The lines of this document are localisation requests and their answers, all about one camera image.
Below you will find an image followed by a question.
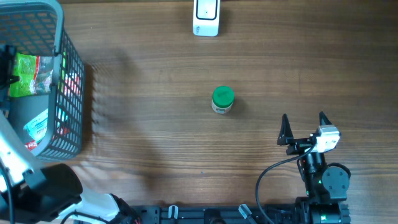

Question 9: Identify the green snack packet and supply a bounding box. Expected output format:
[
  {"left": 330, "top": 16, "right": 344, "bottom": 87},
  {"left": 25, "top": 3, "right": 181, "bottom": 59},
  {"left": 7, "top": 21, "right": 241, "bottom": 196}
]
[{"left": 9, "top": 53, "right": 54, "bottom": 98}]

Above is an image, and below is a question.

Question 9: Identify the teal white tissue packet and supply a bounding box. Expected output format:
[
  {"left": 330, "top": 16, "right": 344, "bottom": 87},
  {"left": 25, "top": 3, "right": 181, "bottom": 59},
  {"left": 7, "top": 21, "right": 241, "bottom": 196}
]
[{"left": 23, "top": 109, "right": 48, "bottom": 142}]

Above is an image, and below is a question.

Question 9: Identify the grey plastic shopping basket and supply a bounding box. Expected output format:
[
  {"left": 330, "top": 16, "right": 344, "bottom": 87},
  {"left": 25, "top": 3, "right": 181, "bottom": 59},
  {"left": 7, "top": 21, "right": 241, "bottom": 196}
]
[{"left": 1, "top": 1, "right": 85, "bottom": 162}]

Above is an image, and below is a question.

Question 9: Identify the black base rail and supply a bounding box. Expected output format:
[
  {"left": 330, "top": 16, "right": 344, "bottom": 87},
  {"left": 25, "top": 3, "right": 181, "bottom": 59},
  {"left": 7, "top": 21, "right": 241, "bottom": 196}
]
[{"left": 130, "top": 203, "right": 351, "bottom": 224}]

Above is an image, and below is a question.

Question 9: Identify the right camera cable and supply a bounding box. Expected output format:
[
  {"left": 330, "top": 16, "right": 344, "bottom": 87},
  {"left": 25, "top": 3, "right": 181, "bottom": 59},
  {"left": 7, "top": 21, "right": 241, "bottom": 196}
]
[{"left": 255, "top": 143, "right": 317, "bottom": 224}]

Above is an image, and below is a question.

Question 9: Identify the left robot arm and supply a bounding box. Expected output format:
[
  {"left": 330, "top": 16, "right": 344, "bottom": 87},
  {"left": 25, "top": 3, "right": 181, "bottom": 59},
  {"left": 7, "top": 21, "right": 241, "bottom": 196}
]
[{"left": 1, "top": 116, "right": 141, "bottom": 223}]

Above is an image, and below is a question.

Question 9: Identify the small red snack packet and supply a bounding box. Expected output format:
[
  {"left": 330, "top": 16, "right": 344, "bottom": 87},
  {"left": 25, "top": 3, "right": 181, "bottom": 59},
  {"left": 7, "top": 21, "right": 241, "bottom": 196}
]
[{"left": 63, "top": 73, "right": 81, "bottom": 96}]

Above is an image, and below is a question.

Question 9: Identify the red Nescafe sachet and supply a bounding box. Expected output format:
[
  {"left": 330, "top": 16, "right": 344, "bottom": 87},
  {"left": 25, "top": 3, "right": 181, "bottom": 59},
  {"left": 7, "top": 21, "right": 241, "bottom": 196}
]
[{"left": 25, "top": 140, "right": 37, "bottom": 151}]

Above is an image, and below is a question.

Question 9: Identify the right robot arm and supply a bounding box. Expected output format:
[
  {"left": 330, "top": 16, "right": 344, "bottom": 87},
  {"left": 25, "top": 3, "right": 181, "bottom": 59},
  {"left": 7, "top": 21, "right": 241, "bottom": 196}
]
[{"left": 275, "top": 111, "right": 351, "bottom": 224}]

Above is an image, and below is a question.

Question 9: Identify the white barcode scanner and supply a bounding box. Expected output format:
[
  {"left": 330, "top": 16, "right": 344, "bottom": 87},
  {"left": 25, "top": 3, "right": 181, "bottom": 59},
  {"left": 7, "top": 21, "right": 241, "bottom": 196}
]
[{"left": 192, "top": 0, "right": 221, "bottom": 37}]

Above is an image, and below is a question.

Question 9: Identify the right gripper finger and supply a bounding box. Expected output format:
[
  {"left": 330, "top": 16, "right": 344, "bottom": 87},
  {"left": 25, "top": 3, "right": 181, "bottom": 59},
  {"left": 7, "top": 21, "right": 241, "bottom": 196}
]
[
  {"left": 277, "top": 114, "right": 294, "bottom": 146},
  {"left": 319, "top": 111, "right": 332, "bottom": 126}
]

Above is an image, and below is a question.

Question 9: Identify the green lid jar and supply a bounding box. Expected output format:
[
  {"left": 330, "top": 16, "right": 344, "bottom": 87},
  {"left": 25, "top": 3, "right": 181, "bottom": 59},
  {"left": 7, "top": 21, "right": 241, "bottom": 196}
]
[{"left": 211, "top": 86, "right": 234, "bottom": 114}]

